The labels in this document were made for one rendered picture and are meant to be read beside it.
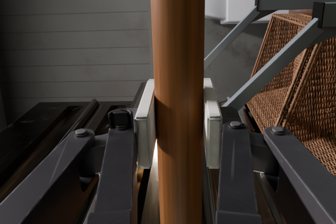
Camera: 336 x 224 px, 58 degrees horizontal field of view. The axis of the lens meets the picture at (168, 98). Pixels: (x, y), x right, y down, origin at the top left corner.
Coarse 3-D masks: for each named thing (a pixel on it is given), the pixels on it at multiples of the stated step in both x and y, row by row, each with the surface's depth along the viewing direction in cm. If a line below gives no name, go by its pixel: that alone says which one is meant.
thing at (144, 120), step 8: (152, 80) 21; (144, 88) 20; (152, 88) 19; (144, 96) 18; (152, 96) 18; (144, 104) 17; (152, 104) 17; (136, 112) 16; (144, 112) 16; (152, 112) 17; (136, 120) 15; (144, 120) 15; (152, 120) 17; (136, 128) 15; (144, 128) 15; (152, 128) 17; (136, 136) 16; (144, 136) 15; (152, 136) 17; (144, 144) 16; (152, 144) 17; (144, 152) 16; (152, 152) 17; (144, 160) 16; (152, 160) 17
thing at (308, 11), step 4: (288, 12) 176; (292, 12) 170; (296, 12) 164; (300, 12) 158; (304, 12) 153; (308, 12) 148; (292, 28) 170; (292, 64) 171; (288, 76) 178; (284, 84) 185; (328, 132) 129
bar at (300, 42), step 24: (264, 0) 97; (288, 0) 96; (312, 0) 96; (240, 24) 100; (312, 24) 53; (216, 48) 103; (288, 48) 55; (264, 72) 57; (240, 96) 58; (216, 192) 41
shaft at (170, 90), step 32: (160, 0) 16; (192, 0) 16; (160, 32) 16; (192, 32) 16; (160, 64) 17; (192, 64) 17; (160, 96) 18; (192, 96) 17; (160, 128) 18; (192, 128) 18; (160, 160) 19; (192, 160) 19; (160, 192) 20; (192, 192) 20
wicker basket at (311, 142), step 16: (320, 48) 102; (320, 64) 104; (304, 80) 106; (320, 80) 106; (304, 96) 108; (320, 96) 108; (288, 112) 111; (304, 112) 110; (320, 112) 110; (288, 128) 113; (304, 128) 113; (320, 128) 113; (304, 144) 113; (320, 144) 111
